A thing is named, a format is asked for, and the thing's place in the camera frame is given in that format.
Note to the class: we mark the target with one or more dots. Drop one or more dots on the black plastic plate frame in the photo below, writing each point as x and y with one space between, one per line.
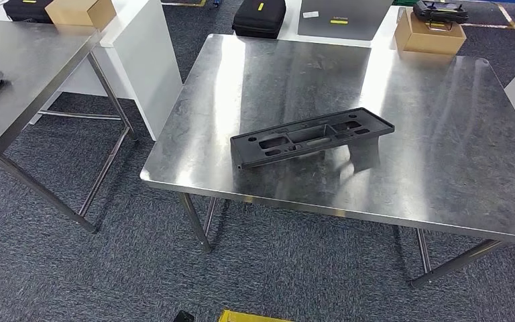
248 155

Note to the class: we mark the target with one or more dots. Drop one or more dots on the stainless steel workbench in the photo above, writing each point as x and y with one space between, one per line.
31 58
417 155

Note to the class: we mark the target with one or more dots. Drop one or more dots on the black zip case yellow label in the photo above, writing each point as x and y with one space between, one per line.
257 20
26 11

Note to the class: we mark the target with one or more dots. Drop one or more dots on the yellow floor tape square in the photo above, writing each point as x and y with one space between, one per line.
248 317

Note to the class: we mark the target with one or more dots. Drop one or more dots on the grey laptop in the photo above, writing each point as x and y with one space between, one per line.
355 26

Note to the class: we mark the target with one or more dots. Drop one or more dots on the yellow floor tape strip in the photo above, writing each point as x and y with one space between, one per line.
186 3
508 17

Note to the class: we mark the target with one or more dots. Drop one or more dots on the black robot foot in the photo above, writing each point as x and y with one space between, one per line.
183 317

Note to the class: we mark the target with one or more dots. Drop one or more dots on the brown cardboard box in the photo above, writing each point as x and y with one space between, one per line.
79 13
426 42

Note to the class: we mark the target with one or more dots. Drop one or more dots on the green plastic crate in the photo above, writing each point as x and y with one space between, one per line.
404 2

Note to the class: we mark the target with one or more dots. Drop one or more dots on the black handheld device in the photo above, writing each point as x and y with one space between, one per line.
439 12

